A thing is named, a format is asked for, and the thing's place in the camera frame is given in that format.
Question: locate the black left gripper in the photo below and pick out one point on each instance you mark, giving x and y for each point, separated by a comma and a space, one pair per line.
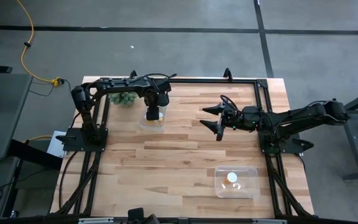
155, 98

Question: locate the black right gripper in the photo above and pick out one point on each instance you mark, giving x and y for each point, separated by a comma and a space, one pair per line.
233, 121

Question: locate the small orange pill bottle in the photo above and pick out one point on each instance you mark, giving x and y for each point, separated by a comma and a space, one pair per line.
161, 115

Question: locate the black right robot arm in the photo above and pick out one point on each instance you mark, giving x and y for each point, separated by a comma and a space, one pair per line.
306, 116

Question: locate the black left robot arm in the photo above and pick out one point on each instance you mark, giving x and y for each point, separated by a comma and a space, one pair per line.
120, 85

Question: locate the clear plastic bin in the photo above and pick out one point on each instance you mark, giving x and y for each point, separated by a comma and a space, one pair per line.
222, 174
163, 127

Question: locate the green artificial potted plant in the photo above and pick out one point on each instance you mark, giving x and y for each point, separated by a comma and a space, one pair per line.
123, 99

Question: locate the black blocky equipment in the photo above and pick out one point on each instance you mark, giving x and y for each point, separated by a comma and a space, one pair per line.
135, 214

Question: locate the white box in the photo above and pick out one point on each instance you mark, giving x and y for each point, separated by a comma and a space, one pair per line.
54, 146

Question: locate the gray side table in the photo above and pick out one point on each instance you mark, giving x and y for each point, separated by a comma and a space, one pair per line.
5, 124

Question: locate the silver metal bracket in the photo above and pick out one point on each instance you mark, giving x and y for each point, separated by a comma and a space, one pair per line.
95, 221
269, 221

